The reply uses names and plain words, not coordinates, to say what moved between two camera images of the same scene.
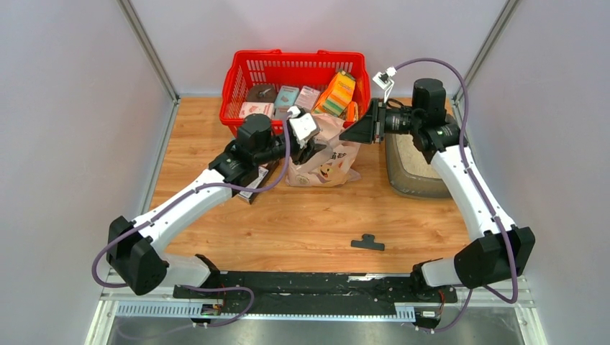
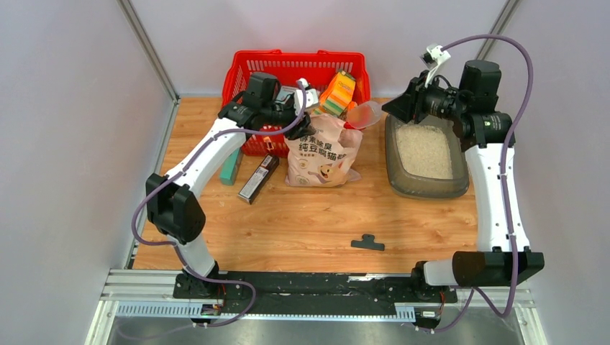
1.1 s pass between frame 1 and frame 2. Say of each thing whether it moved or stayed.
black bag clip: stayed
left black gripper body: moved
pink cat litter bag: stayed
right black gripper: moved
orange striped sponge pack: stayed
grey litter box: stayed
